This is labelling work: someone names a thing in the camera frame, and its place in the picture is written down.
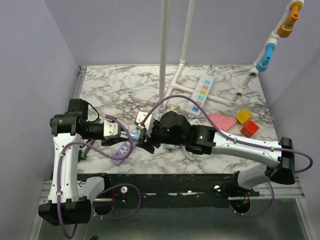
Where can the yellow cube socket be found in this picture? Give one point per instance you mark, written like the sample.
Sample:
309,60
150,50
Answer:
243,116

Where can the purple USB power strip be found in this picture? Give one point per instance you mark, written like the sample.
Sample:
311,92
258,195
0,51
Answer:
121,152

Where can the wooden cube socket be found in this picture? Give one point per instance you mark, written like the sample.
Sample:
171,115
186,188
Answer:
175,110

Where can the blue pipe fitting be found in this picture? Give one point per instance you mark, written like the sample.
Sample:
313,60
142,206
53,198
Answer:
264,62

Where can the white multicolour power strip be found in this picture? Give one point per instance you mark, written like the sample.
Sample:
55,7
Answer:
199,95

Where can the pink triangular power strip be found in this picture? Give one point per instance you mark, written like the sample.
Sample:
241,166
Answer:
224,123

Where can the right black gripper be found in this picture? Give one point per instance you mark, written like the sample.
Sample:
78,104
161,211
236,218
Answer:
148,140

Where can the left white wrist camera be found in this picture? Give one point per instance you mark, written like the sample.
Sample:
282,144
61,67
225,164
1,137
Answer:
111,129

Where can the red cube socket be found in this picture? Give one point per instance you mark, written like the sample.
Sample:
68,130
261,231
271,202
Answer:
249,129

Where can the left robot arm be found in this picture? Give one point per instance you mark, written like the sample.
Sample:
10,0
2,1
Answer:
66,204

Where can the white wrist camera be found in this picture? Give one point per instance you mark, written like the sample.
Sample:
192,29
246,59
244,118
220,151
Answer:
111,129
145,121

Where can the light blue charger plug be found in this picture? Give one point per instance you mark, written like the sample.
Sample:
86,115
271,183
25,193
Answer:
134,136

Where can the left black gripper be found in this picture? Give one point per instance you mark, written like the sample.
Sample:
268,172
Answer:
113,140

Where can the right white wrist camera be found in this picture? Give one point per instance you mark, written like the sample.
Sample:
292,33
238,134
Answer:
145,121

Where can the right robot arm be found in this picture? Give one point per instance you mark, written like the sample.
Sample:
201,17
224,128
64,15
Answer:
276,161

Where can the white round plug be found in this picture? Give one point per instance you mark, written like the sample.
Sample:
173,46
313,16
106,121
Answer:
188,154

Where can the white PVC pipe frame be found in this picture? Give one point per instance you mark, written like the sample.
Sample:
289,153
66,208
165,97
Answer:
164,31

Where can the black metal base rail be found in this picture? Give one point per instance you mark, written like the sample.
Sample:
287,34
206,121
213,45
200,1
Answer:
163,191

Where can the orange pipe fitting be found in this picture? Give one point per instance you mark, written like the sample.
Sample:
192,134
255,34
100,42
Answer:
286,28

